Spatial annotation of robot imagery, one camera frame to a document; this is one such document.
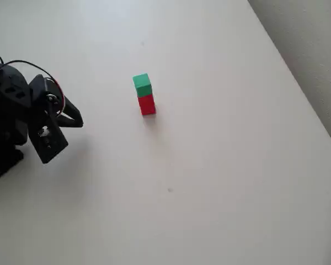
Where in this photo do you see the green cube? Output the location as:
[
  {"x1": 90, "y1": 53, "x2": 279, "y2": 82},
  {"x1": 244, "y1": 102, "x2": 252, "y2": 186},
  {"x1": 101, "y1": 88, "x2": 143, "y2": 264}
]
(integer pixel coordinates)
[{"x1": 132, "y1": 72, "x2": 153, "y2": 98}]

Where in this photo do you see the red block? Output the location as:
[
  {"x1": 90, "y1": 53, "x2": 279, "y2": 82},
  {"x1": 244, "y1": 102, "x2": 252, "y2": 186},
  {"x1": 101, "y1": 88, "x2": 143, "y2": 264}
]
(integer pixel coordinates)
[
  {"x1": 137, "y1": 93, "x2": 156, "y2": 107},
  {"x1": 140, "y1": 104, "x2": 157, "y2": 116}
]

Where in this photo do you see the red cable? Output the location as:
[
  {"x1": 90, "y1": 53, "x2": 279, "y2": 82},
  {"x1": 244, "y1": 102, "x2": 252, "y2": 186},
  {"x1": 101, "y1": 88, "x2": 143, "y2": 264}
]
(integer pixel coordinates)
[{"x1": 45, "y1": 77, "x2": 66, "y2": 116}]

